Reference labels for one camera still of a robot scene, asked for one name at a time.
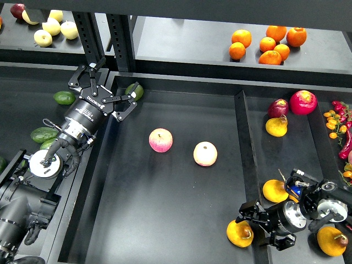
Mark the pale yellow pear front left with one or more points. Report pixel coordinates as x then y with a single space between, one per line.
43 38

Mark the yellow pear left in bin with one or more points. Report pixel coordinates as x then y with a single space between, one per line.
274 190

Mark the pale yellow pear back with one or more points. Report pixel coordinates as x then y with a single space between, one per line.
56 14

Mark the orange cherry tomato bunch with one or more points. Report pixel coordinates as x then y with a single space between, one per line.
335 124

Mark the orange front bottom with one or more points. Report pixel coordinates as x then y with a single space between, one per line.
270 57

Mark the pale yellow pear half hidden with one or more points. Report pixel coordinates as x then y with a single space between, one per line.
29 20

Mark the pale yellow pear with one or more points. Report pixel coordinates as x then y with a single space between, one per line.
69 30
52 26
56 14
43 38

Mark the pink red apple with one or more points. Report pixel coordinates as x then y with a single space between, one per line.
160 140

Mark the orange right small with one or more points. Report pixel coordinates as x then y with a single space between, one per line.
283 50

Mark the dark red apple on shelf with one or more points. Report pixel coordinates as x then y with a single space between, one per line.
17 10

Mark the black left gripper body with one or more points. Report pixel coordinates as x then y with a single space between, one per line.
89 111

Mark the orange top right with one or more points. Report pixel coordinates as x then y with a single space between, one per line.
296 36

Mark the black right tray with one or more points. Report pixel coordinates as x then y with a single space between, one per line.
249 156

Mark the green avocado middle cluster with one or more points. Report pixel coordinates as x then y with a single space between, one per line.
47 144

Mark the black centre tray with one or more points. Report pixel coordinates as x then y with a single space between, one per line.
136 206

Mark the black tray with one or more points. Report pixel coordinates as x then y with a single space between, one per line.
26 99
136 206
249 156

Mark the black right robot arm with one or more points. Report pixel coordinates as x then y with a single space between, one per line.
319 202

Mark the pale yellow pear middle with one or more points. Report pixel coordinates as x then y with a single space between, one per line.
52 26

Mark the yellow pear lower right bin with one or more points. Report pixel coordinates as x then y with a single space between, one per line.
332 241

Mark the black perforated shelf post left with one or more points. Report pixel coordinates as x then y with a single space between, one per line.
90 38

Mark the orange centre small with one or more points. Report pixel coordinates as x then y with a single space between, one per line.
267 44

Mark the orange left front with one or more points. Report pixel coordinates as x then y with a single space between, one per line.
237 50

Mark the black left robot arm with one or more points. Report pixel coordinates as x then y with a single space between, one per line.
29 183

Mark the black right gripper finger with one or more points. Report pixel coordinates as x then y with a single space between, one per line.
279 242
254 212

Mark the red chili pepper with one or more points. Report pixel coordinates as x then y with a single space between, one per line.
344 153

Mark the orange small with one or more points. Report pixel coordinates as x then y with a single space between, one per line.
283 50
267 44

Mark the green avocado left edge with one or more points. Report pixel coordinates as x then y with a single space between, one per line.
3 164

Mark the yellow pear near red apples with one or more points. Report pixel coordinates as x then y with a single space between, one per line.
277 127

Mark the orange top centre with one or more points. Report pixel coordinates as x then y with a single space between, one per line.
276 32

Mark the black perforated shelf post right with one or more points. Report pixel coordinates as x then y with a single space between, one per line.
121 33

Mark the pale pink apple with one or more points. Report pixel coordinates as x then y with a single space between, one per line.
205 154

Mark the green avocado cluster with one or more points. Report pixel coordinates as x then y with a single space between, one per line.
42 134
47 144

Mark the pale yellow pear right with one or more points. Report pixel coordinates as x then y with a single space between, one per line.
69 30

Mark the bright red apple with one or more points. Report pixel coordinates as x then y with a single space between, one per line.
303 102

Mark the green avocado upper cluster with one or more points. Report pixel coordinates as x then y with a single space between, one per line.
42 134

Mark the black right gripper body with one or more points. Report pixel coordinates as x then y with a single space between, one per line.
285 218

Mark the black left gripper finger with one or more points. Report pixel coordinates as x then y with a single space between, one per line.
85 77
128 101

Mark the green avocado top left tray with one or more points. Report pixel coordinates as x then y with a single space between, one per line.
64 97

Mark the black left tray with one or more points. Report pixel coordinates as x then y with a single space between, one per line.
26 99

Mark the orange top left of pile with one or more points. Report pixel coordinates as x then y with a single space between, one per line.
242 36

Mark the black perforated shelf post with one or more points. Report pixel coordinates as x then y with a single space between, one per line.
121 33
90 38

